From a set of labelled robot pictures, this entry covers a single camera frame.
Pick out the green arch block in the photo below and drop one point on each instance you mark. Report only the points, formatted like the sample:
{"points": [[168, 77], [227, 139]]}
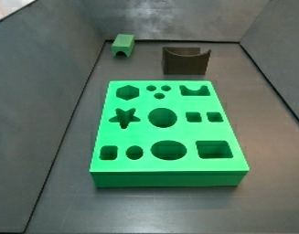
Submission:
{"points": [[123, 44]]}

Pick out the green shape sorter board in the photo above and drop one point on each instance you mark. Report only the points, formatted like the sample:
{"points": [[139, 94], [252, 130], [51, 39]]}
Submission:
{"points": [[164, 136]]}

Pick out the black curved fixture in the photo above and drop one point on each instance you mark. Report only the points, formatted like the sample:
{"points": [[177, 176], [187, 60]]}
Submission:
{"points": [[184, 61]]}

